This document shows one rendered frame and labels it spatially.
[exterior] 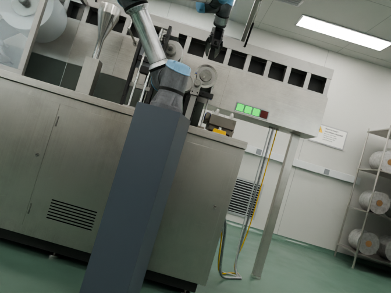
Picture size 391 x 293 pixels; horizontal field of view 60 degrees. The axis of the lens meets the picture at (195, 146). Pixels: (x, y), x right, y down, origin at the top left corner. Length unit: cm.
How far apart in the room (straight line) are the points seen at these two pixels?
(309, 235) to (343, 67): 246
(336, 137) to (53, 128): 409
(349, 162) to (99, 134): 406
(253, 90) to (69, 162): 136
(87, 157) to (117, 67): 88
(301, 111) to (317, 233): 292
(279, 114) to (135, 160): 137
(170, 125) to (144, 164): 20
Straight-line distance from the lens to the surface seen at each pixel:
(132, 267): 147
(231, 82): 249
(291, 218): 505
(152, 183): 140
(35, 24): 215
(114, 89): 250
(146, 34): 165
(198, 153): 181
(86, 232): 192
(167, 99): 146
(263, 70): 259
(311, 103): 261
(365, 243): 498
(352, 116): 535
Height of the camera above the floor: 73
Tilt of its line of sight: 2 degrees up
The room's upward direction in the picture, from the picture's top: 16 degrees clockwise
